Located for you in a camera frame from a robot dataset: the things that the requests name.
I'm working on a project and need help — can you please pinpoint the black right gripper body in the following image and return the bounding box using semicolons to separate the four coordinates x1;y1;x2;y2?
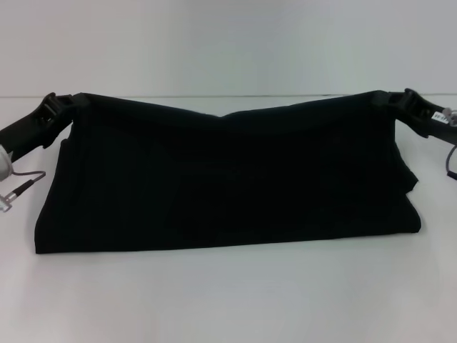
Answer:
387;87;457;146

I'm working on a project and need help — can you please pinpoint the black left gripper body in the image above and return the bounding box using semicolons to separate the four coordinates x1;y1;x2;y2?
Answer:
0;92;76;162

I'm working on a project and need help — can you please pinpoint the black shirt with FREE print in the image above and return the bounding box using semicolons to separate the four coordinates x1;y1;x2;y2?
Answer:
35;91;422;257

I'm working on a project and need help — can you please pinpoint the silver plug connector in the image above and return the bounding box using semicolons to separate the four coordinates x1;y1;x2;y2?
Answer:
441;106;457;128
0;191;17;214

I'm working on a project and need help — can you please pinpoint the grey cable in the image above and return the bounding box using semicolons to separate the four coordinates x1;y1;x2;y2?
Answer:
443;144;457;180

